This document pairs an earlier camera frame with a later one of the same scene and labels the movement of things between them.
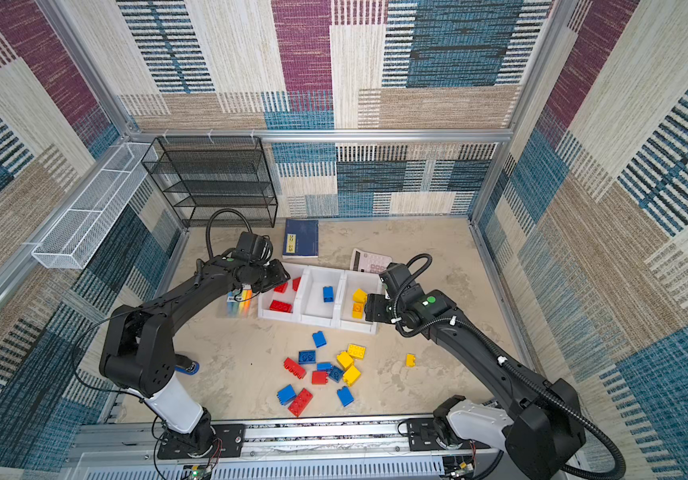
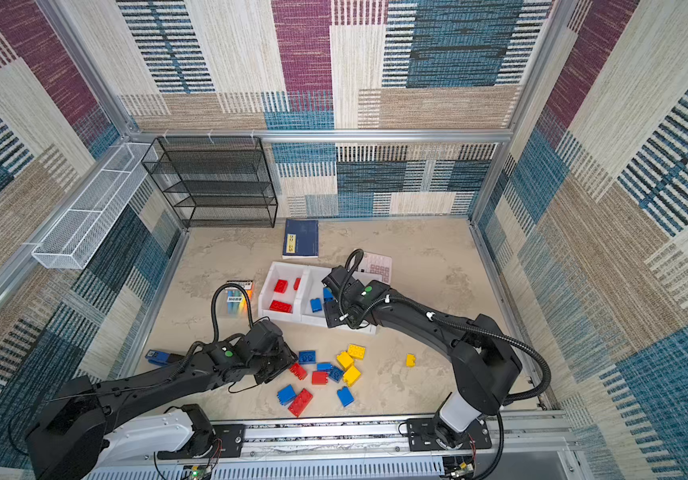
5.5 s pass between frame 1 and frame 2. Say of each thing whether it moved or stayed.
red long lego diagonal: stayed
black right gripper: moved
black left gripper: moved
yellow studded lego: stayed
